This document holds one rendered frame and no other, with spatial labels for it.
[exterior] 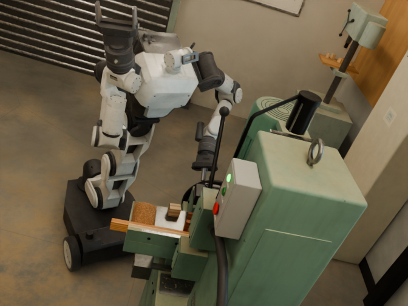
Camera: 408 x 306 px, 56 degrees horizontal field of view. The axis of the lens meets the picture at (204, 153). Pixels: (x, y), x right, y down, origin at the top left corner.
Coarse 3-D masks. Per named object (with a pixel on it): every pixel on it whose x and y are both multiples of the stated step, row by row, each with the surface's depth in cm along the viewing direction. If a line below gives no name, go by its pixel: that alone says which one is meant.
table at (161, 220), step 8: (160, 208) 153; (184, 208) 161; (160, 216) 149; (168, 216) 150; (184, 216) 153; (160, 224) 145; (168, 224) 147; (176, 224) 148; (184, 224) 149; (128, 240) 135; (128, 248) 137; (136, 248) 137; (144, 248) 137; (152, 248) 137; (160, 248) 137; (168, 248) 137; (160, 256) 140; (168, 256) 140
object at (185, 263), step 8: (184, 240) 117; (176, 248) 120; (184, 248) 115; (192, 248) 116; (176, 256) 117; (184, 256) 114; (192, 256) 114; (200, 256) 114; (208, 256) 115; (176, 264) 116; (184, 264) 116; (192, 264) 116; (200, 264) 116; (176, 272) 118; (184, 272) 118; (192, 272) 118; (200, 272) 118; (192, 280) 121
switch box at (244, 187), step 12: (228, 168) 89; (240, 168) 85; (252, 168) 86; (240, 180) 81; (252, 180) 82; (228, 192) 84; (240, 192) 81; (252, 192) 81; (228, 204) 83; (240, 204) 83; (252, 204) 83; (216, 216) 90; (228, 216) 85; (240, 216) 85; (216, 228) 88; (228, 228) 87; (240, 228) 87
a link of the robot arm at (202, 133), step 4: (200, 124) 185; (200, 128) 184; (204, 128) 187; (196, 132) 183; (200, 132) 183; (204, 132) 184; (208, 132) 183; (196, 136) 182; (200, 136) 182; (204, 136) 184; (208, 136) 183; (212, 136) 183; (216, 136) 184; (196, 140) 184; (200, 140) 182; (204, 140) 181; (208, 140) 180; (212, 140) 181
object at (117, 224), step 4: (112, 220) 135; (116, 220) 135; (120, 220) 136; (124, 220) 137; (112, 224) 135; (116, 224) 135; (120, 224) 135; (124, 224) 135; (128, 224) 136; (136, 224) 137; (140, 224) 137; (144, 224) 138; (112, 228) 136; (116, 228) 136; (120, 228) 136; (124, 228) 136; (160, 228) 138; (164, 228) 139; (168, 228) 139; (180, 232) 139; (184, 232) 140; (188, 232) 141
